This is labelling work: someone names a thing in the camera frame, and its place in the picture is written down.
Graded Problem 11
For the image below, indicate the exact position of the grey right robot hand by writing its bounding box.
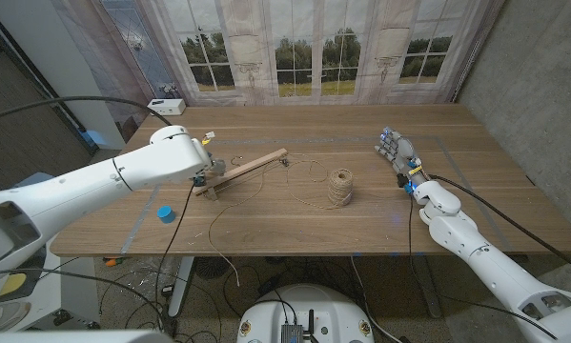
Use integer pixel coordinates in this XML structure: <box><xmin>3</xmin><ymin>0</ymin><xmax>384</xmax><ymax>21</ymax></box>
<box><xmin>374</xmin><ymin>126</ymin><xmax>429</xmax><ymax>188</ymax></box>

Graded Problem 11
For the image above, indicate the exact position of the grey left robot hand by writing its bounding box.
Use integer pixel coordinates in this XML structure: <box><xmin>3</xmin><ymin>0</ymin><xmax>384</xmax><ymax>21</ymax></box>
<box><xmin>192</xmin><ymin>152</ymin><xmax>228</xmax><ymax>188</ymax></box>

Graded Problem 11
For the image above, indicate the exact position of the wooden stick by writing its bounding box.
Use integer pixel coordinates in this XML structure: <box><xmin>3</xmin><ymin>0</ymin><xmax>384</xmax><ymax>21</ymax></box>
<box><xmin>193</xmin><ymin>148</ymin><xmax>290</xmax><ymax>201</ymax></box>

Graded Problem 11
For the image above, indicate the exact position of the jute twine strand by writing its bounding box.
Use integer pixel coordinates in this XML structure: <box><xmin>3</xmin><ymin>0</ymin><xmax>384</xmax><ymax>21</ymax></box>
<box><xmin>207</xmin><ymin>151</ymin><xmax>343</xmax><ymax>287</ymax></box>

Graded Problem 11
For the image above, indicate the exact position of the jute twine spool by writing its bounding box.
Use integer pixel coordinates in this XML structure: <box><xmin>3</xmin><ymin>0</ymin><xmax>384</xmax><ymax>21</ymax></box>
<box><xmin>327</xmin><ymin>169</ymin><xmax>355</xmax><ymax>207</ymax></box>

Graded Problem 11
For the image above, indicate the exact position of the blue bottle cap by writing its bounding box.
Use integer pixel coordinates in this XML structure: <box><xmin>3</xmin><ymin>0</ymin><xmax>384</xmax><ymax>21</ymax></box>
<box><xmin>156</xmin><ymin>205</ymin><xmax>177</xmax><ymax>225</ymax></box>

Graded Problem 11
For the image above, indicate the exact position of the white power strip box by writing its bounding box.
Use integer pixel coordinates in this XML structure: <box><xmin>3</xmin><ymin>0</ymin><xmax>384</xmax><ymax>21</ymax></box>
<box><xmin>146</xmin><ymin>98</ymin><xmax>187</xmax><ymax>117</ymax></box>

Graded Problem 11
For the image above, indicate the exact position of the black floor fan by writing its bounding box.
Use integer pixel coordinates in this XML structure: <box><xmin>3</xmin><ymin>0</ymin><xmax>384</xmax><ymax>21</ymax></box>
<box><xmin>194</xmin><ymin>256</ymin><xmax>232</xmax><ymax>281</ymax></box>

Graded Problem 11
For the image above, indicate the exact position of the white table leg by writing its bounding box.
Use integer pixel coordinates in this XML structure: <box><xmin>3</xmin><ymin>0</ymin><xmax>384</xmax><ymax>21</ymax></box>
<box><xmin>168</xmin><ymin>256</ymin><xmax>195</xmax><ymax>318</ymax></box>

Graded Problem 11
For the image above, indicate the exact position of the printed window backdrop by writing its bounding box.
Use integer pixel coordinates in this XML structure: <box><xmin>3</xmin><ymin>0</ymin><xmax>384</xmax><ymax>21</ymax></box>
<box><xmin>51</xmin><ymin>0</ymin><xmax>505</xmax><ymax>107</ymax></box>

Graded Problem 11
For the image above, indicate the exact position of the grey table leg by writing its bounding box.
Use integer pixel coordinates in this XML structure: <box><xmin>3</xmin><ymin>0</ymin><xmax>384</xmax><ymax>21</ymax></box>
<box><xmin>411</xmin><ymin>255</ymin><xmax>442</xmax><ymax>319</ymax></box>

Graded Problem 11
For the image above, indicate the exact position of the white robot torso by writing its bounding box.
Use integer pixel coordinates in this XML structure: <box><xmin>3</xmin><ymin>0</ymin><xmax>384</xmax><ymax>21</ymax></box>
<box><xmin>236</xmin><ymin>284</ymin><xmax>376</xmax><ymax>343</ymax></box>

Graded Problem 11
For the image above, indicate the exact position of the small grey electronics box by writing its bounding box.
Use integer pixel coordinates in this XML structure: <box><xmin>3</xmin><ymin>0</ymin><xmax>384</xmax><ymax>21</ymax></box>
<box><xmin>279</xmin><ymin>309</ymin><xmax>320</xmax><ymax>343</ymax></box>

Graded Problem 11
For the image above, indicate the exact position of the white low platform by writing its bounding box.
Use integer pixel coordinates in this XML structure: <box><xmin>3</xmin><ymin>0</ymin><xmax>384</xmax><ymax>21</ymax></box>
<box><xmin>0</xmin><ymin>237</ymin><xmax>100</xmax><ymax>333</ymax></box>

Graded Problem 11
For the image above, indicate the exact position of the blue plastic bin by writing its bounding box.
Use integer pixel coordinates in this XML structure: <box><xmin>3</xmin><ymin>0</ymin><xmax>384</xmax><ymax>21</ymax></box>
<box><xmin>15</xmin><ymin>171</ymin><xmax>52</xmax><ymax>190</ymax></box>

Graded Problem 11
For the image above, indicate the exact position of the white sneaker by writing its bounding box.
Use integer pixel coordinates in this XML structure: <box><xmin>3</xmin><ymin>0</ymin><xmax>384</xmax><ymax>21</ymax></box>
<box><xmin>0</xmin><ymin>300</ymin><xmax>31</xmax><ymax>333</ymax></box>

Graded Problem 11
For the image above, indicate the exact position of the thin black left wrist cable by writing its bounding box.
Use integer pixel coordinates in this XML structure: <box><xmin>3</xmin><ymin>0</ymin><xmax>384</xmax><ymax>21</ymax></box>
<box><xmin>153</xmin><ymin>183</ymin><xmax>195</xmax><ymax>330</ymax></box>

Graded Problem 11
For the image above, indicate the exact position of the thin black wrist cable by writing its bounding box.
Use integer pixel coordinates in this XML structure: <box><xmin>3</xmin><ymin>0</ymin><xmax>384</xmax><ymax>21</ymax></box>
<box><xmin>153</xmin><ymin>183</ymin><xmax>195</xmax><ymax>330</ymax></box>
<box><xmin>407</xmin><ymin>190</ymin><xmax>558</xmax><ymax>340</ymax></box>

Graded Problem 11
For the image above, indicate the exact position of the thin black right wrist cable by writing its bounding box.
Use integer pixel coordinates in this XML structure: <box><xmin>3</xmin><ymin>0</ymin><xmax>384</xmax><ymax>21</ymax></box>
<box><xmin>407</xmin><ymin>190</ymin><xmax>558</xmax><ymax>340</ymax></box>

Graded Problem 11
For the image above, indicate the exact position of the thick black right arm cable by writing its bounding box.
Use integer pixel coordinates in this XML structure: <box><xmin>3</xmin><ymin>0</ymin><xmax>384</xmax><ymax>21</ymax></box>
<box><xmin>427</xmin><ymin>173</ymin><xmax>571</xmax><ymax>278</ymax></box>

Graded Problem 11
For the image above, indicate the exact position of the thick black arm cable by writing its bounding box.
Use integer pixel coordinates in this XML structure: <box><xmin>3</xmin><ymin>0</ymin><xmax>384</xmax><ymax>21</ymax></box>
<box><xmin>427</xmin><ymin>173</ymin><xmax>571</xmax><ymax>278</ymax></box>
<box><xmin>0</xmin><ymin>95</ymin><xmax>173</xmax><ymax>128</ymax></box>

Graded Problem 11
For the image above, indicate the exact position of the white floor cable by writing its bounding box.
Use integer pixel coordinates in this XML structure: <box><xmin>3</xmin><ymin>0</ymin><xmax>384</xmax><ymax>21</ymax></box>
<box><xmin>350</xmin><ymin>255</ymin><xmax>405</xmax><ymax>343</ymax></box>

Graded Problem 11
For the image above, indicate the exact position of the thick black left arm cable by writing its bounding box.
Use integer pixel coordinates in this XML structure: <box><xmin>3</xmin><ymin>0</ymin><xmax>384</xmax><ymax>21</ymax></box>
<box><xmin>0</xmin><ymin>95</ymin><xmax>173</xmax><ymax>128</ymax></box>

